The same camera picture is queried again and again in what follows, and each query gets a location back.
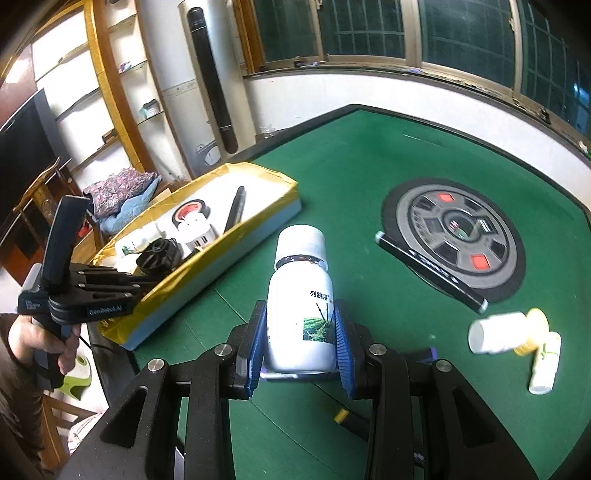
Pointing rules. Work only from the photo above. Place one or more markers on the white floor air conditioner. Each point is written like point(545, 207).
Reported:
point(184, 101)

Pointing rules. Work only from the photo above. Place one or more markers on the grey round table centre panel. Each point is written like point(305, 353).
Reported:
point(498, 258)

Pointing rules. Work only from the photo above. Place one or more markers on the black round fan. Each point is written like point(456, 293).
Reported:
point(159, 256)

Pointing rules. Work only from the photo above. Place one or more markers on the black pen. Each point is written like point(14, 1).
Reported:
point(235, 207)

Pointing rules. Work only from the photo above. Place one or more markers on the light wooden chair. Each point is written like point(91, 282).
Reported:
point(55, 415)

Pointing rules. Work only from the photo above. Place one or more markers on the white plug adapter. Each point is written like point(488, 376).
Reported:
point(196, 230)

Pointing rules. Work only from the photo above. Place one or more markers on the black television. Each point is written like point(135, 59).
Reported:
point(23, 152)

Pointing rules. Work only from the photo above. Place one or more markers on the window with wooden frame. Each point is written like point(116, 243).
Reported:
point(360, 27)

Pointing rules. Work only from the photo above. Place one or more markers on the large white labelled bottle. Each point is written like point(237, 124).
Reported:
point(295, 323)

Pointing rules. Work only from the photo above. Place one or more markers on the slim white tube bottle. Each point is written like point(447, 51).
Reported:
point(545, 364)

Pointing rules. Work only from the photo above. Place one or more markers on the blue quilted cloth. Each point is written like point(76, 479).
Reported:
point(134, 207)

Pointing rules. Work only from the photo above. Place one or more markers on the person's left hand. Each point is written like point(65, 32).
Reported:
point(25, 339)

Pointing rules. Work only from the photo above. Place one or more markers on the black tool with yellow ends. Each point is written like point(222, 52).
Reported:
point(351, 422)

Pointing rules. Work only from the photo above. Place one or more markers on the green white plastic stool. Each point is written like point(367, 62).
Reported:
point(81, 369)

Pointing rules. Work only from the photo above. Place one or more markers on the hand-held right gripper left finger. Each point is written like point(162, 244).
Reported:
point(256, 350)

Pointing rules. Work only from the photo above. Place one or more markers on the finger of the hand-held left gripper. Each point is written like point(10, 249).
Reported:
point(106, 273)
point(120, 293)

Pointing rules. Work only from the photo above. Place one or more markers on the white plastic bottle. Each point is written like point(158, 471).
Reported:
point(494, 332)

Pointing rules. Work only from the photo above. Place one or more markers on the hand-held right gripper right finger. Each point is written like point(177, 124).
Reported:
point(344, 355)

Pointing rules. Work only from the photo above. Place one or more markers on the small teal box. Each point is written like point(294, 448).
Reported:
point(150, 108)

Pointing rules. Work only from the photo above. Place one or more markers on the clear glass cup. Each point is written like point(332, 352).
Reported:
point(266, 131)

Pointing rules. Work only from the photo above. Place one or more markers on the floral cloth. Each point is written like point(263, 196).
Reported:
point(120, 184)

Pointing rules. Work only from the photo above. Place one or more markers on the small white bottle green label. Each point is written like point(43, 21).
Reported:
point(143, 240)

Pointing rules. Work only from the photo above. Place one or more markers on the yellow round lid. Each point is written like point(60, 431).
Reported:
point(538, 327)

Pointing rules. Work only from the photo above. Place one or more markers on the person's left forearm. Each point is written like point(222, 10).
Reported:
point(14, 397)

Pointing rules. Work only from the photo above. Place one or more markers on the dark wooden chair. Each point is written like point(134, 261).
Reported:
point(46, 194)

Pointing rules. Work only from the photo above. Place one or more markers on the wooden framed glass shelf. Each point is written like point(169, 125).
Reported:
point(106, 69)

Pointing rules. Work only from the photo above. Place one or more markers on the black tape roll red core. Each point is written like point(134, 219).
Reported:
point(187, 213)

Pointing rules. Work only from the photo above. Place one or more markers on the yellow-edged white tray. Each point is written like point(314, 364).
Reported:
point(258, 191)

